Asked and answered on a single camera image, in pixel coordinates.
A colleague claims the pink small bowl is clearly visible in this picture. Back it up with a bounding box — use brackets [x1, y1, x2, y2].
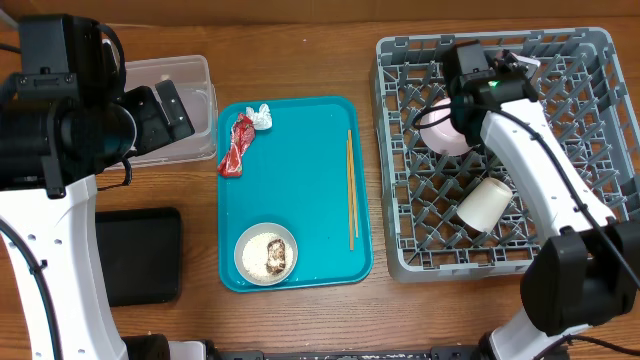
[419, 98, 472, 156]

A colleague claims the white tissue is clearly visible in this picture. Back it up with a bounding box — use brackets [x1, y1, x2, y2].
[245, 103, 273, 131]

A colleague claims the white paper cup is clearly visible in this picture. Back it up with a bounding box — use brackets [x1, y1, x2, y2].
[457, 178, 513, 232]

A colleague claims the grey bowl with rice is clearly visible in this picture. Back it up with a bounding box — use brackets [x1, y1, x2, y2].
[234, 222, 298, 287]

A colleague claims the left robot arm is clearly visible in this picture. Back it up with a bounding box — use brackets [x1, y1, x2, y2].
[1, 14, 208, 359]

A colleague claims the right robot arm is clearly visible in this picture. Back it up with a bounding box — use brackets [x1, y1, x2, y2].
[441, 41, 639, 359]

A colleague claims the grey dishwasher rack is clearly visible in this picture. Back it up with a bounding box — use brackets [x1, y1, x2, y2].
[370, 27, 639, 283]

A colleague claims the clear plastic bin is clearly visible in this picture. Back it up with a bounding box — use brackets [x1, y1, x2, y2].
[125, 55, 218, 167]

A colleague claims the red snack wrapper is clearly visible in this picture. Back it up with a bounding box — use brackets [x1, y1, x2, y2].
[217, 113, 256, 178]

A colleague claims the black plastic tray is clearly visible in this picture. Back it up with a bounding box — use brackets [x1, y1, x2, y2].
[95, 207, 183, 307]

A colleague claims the teal serving tray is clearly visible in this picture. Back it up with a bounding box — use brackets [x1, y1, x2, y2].
[217, 96, 374, 293]

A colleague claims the brown food piece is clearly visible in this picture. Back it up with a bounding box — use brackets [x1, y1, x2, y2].
[266, 239, 286, 275]

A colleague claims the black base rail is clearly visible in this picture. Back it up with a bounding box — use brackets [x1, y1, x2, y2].
[209, 345, 488, 360]

